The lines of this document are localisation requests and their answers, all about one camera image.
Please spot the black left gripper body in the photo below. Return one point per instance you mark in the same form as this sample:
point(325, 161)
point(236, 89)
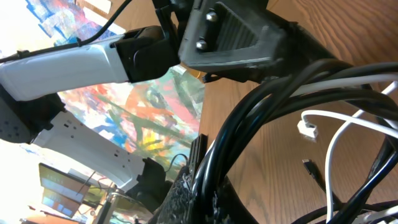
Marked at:
point(238, 40)

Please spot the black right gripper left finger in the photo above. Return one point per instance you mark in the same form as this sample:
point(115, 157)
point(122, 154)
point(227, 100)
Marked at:
point(181, 202)

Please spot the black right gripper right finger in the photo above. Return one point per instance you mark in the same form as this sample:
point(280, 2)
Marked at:
point(228, 208)

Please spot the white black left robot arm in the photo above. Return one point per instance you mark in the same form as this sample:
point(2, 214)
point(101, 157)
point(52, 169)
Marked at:
point(33, 112)

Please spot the colourful painting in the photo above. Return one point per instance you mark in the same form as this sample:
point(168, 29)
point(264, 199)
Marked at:
point(158, 119)

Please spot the dark monitor screen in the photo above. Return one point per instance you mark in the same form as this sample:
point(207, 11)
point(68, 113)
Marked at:
point(63, 192)

